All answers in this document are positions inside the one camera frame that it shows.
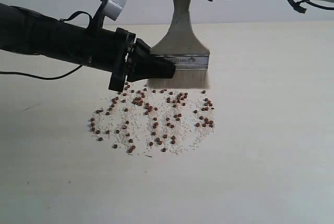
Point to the pile of brown pellets and grains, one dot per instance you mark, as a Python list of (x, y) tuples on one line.
[(142, 120)]

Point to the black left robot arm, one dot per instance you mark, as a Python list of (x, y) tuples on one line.
[(27, 32)]

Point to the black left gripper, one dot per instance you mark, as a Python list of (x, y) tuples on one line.
[(140, 63)]

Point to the white paint brush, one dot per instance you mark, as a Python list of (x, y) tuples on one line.
[(181, 47)]

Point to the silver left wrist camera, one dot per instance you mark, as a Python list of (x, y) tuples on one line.
[(112, 8)]

